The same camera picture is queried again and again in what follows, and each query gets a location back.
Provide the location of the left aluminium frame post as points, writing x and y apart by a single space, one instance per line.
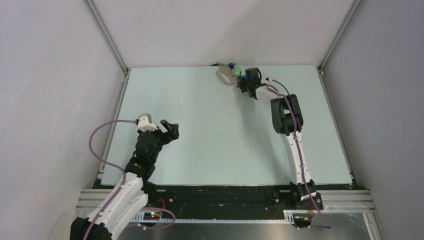
107 36

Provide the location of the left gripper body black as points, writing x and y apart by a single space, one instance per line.
159 140

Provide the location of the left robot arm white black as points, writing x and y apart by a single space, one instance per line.
133 192

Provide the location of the green key tag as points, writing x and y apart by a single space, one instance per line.
237 71

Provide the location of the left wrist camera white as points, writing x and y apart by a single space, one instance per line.
144 123

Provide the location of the right controller board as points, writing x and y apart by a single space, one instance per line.
302 218

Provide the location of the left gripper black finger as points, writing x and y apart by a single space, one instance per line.
168 126
174 135

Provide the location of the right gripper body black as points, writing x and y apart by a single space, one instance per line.
244 85

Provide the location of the left controller board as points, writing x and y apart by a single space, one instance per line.
152 215

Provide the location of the controller board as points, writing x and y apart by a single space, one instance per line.
302 218
152 215

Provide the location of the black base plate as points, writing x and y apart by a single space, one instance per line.
223 202

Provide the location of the right aluminium frame post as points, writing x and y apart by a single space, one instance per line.
341 31

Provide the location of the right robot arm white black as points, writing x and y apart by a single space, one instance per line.
287 121

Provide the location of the aluminium frame post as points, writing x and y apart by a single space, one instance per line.
107 36
341 31

